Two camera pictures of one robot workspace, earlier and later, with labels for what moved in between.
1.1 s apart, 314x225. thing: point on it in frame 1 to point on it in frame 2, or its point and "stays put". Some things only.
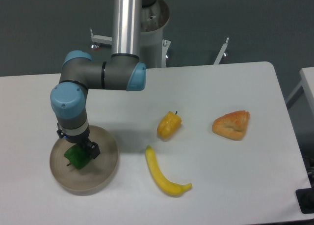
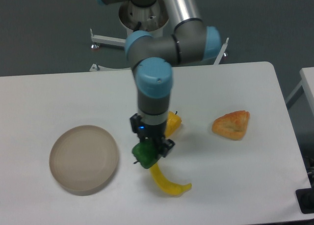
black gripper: (80, 136) to (152, 131)
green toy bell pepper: (78, 156) to (146, 153)
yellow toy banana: (168, 185) stays put
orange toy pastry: (231, 126) stays put
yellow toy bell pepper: (168, 126) stays put
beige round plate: (95, 176) stays put
